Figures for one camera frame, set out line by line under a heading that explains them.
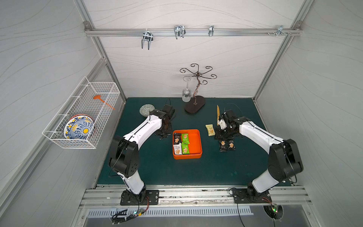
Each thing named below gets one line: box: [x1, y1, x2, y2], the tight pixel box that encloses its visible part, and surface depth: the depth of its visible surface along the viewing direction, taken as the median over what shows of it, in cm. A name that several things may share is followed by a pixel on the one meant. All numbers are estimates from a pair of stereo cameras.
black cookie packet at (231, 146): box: [227, 139, 236, 151], surface depth 94 cm
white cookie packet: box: [173, 142, 182, 156], surface depth 90 cm
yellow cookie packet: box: [205, 123, 216, 137], surface depth 103 cm
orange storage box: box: [172, 129, 203, 160], surface depth 93 cm
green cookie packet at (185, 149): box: [181, 143, 191, 155], surface depth 91 cm
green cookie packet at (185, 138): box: [181, 133, 191, 145], surface depth 97 cm
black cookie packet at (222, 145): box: [219, 140, 227, 152], surface depth 94 cm
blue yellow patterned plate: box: [63, 113, 96, 140], surface depth 62 cm
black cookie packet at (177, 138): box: [173, 132, 182, 145], surface depth 95 cm
